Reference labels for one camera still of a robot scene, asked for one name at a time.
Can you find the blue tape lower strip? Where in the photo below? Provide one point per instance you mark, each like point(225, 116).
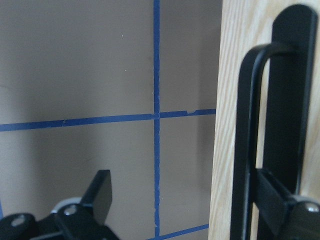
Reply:
point(180, 232)

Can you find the blue tape vertical strip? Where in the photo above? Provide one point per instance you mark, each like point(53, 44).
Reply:
point(156, 120)

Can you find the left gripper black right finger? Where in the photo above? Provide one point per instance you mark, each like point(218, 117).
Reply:
point(288, 216)

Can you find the blue tape horizontal strip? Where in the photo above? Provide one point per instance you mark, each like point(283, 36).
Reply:
point(10, 127)

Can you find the black metal drawer handle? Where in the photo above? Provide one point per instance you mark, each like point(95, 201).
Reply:
point(273, 97)

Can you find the light wood drawer cabinet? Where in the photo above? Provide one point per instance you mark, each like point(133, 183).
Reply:
point(244, 25)

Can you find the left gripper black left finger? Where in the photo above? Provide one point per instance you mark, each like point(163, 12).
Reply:
point(76, 218)

